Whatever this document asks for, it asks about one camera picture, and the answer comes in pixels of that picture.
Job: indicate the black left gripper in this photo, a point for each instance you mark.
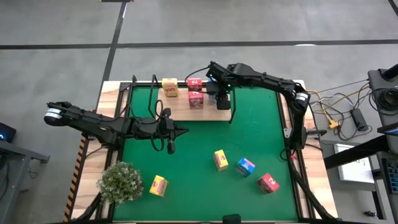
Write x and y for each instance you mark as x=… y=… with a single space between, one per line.
x=146 y=127

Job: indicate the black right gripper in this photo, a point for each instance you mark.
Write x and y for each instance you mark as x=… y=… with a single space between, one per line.
x=225 y=81

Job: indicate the red Froot Loops cereal box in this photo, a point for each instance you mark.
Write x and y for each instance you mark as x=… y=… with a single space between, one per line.
x=196 y=100
x=195 y=84
x=268 y=183

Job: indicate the yellow Corn Pops cereal box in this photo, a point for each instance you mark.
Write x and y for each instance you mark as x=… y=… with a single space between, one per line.
x=159 y=185
x=170 y=87
x=220 y=160

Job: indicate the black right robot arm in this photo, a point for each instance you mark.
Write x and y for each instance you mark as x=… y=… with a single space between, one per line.
x=270 y=81

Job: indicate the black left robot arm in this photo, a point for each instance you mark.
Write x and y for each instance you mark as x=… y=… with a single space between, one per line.
x=90 y=123

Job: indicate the light wooden board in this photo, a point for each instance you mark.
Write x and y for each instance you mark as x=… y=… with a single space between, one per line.
x=180 y=112

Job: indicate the green table mat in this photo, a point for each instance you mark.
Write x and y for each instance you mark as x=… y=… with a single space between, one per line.
x=202 y=193

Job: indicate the small artificial potted plant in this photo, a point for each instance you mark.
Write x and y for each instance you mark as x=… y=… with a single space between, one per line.
x=121 y=183

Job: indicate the orange black hazard strip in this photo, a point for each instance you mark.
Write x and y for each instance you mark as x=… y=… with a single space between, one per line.
x=74 y=183

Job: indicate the black power brick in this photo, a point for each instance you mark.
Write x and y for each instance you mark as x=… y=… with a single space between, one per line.
x=359 y=119

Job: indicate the thick black diagonal beam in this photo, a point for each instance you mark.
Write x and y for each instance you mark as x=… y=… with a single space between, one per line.
x=357 y=153

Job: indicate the black equipment stand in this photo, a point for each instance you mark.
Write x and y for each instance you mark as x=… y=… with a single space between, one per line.
x=377 y=81

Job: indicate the white paper sheet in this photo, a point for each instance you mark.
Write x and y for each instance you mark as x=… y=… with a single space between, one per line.
x=354 y=172

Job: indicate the grey side desk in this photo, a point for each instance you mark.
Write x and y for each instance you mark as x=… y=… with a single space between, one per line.
x=18 y=151

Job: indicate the computer monitor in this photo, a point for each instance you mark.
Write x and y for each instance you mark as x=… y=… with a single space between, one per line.
x=390 y=130

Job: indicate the dark device with blue light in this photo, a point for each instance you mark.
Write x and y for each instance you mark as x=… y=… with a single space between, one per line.
x=6 y=132

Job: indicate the black computer keyboard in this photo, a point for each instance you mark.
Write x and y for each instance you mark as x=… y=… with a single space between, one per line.
x=394 y=179

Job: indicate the small black plug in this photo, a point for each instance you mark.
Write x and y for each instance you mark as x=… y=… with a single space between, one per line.
x=370 y=214

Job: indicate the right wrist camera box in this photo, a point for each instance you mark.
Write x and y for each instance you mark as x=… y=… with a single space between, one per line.
x=212 y=88

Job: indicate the black aluminium table frame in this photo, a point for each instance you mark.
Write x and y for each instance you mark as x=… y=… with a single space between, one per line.
x=124 y=86

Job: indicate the white metal bracket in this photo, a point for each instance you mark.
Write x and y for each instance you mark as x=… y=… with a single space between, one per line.
x=287 y=133

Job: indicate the small black camera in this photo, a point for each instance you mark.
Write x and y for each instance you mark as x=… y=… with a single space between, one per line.
x=231 y=219

